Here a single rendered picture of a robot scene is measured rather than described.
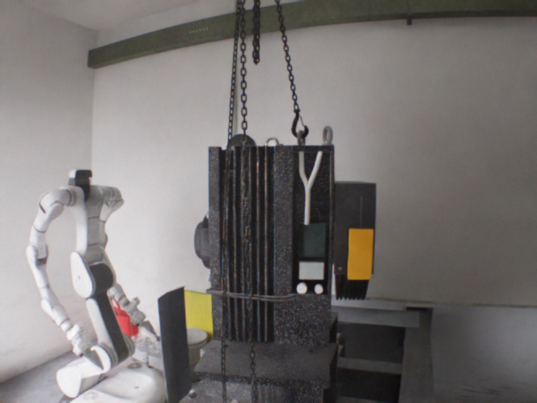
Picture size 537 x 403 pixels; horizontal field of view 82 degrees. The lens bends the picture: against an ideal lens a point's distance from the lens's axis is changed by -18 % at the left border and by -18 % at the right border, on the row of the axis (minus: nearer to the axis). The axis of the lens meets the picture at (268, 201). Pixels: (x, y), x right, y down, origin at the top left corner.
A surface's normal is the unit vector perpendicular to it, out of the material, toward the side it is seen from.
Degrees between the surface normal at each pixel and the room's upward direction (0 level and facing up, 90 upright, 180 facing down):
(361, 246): 90
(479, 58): 90
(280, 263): 90
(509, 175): 90
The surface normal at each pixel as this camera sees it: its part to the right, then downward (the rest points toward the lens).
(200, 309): -0.37, 0.01
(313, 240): -0.14, 0.07
